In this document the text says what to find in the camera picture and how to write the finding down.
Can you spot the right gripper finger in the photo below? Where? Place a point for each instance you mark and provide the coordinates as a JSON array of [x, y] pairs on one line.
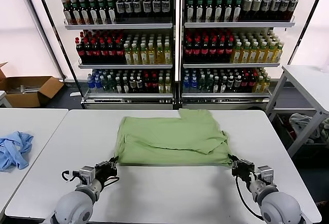
[[235, 161], [231, 159]]

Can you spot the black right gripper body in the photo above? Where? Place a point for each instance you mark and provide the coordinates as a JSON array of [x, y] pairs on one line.
[[242, 168]]

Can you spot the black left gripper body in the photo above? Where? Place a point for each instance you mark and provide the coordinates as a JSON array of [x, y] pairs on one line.
[[106, 170]]

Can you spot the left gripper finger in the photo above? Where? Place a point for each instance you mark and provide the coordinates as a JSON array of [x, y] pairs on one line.
[[113, 160], [117, 162]]

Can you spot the green polo shirt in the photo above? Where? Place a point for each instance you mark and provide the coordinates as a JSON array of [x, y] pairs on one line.
[[167, 136]]

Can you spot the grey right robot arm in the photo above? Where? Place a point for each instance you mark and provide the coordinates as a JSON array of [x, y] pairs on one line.
[[280, 206]]

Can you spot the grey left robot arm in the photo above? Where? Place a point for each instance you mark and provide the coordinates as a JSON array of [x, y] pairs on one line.
[[74, 208]]

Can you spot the grey white clothes pile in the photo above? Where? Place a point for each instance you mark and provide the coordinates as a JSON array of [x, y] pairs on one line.
[[299, 121]]

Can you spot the dark storage basket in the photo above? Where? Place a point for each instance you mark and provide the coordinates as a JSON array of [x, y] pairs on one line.
[[281, 127]]

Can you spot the grey metal shelving unit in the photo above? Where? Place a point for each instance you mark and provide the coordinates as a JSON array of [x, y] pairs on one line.
[[128, 103], [226, 103]]

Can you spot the grey metal shelf board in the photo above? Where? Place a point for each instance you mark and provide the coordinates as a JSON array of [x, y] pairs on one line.
[[126, 66], [231, 65], [118, 26], [128, 96], [239, 25], [226, 95]]

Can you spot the black label drink bottle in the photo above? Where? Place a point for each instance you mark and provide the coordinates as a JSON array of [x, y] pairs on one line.
[[125, 85], [237, 83], [230, 83], [216, 85], [223, 85], [132, 84], [118, 85], [139, 84]]

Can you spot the small white floor object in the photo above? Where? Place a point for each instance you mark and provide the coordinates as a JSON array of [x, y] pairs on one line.
[[75, 94]]

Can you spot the blue label water bottle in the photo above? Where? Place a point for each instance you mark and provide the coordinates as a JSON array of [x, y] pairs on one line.
[[186, 84], [97, 84], [90, 84], [194, 84]]

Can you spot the red capped cola bottle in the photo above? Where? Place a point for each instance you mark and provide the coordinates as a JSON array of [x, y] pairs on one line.
[[88, 52], [252, 82], [204, 52], [119, 52], [189, 52], [212, 52], [196, 52], [95, 52], [80, 52], [103, 52], [220, 52], [228, 52], [111, 52], [146, 84], [154, 84], [244, 82]]

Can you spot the pale yellow drink bottle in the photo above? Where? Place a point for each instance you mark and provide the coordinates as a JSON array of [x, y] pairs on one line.
[[259, 84], [161, 85], [167, 85], [266, 84]]

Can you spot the white side table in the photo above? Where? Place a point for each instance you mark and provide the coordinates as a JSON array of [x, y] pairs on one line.
[[38, 121]]

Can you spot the dark green cloth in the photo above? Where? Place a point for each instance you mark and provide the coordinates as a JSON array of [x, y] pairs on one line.
[[326, 129]]

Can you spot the crumpled light blue garment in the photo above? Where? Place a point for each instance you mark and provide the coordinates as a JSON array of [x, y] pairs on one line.
[[15, 152]]

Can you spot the yellow juice bottle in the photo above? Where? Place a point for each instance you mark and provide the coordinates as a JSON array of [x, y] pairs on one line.
[[143, 55], [160, 55], [135, 55], [151, 55], [244, 54], [167, 54], [127, 55], [253, 54], [261, 54], [277, 54], [236, 54], [269, 54]]

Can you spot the open brown cardboard box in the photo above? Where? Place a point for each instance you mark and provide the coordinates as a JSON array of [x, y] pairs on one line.
[[23, 100]]

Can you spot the clear plastic packaging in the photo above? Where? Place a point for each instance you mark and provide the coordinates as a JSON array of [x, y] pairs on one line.
[[30, 88]]

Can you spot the white furniture corner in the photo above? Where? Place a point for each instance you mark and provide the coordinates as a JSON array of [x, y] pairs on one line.
[[3, 100]]

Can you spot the black metal pole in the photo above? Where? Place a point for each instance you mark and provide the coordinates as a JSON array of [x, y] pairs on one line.
[[309, 16], [59, 41]]

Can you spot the green capped tea bottle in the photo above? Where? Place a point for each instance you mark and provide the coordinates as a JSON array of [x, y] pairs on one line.
[[190, 13], [218, 13], [68, 13], [85, 13], [76, 13], [227, 13], [237, 12], [111, 12], [209, 13], [199, 13], [94, 13], [102, 12]]

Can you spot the grey metal pole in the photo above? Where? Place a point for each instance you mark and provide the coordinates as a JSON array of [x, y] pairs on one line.
[[41, 28]]

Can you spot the white capped dark tea bottle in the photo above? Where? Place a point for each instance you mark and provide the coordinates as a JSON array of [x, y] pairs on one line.
[[256, 7], [129, 7], [137, 7], [292, 7], [247, 7], [166, 6], [283, 7], [265, 7], [156, 7], [147, 7], [120, 7], [274, 7]]

